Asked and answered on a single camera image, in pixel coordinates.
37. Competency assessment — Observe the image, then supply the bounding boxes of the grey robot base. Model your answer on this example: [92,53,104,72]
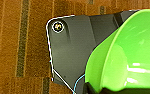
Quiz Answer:
[45,9,142,94]

